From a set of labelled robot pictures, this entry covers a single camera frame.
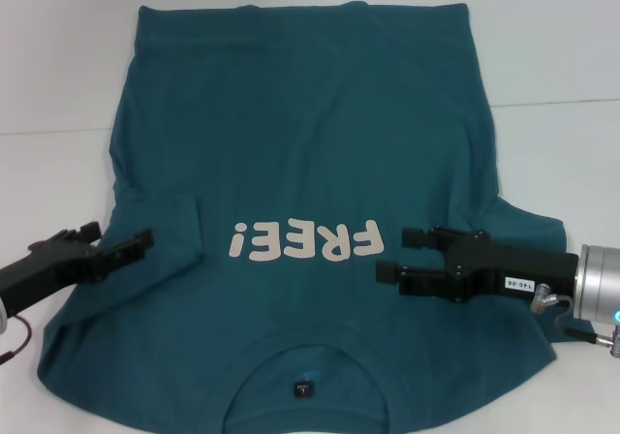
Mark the teal t-shirt with FREE print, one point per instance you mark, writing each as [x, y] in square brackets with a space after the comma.
[300, 138]

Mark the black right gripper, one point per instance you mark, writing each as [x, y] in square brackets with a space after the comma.
[518, 269]

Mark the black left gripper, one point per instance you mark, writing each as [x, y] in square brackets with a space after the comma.
[48, 269]

